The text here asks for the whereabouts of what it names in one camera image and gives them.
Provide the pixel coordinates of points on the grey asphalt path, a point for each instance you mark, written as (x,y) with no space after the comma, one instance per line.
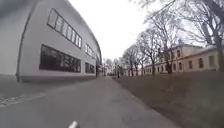
(100,106)

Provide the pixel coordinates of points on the row of bare trees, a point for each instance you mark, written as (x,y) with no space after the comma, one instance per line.
(151,43)

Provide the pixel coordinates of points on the robot's own part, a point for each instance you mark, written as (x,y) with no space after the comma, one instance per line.
(73,125)

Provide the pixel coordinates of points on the long yellow building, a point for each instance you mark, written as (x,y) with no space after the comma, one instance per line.
(190,60)

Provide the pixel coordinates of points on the dull grass area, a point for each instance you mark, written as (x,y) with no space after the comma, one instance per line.
(183,96)

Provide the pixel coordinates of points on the large grey building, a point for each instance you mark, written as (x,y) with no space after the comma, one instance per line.
(33,33)

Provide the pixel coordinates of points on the cobblestone strip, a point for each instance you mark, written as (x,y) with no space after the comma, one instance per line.
(13,99)

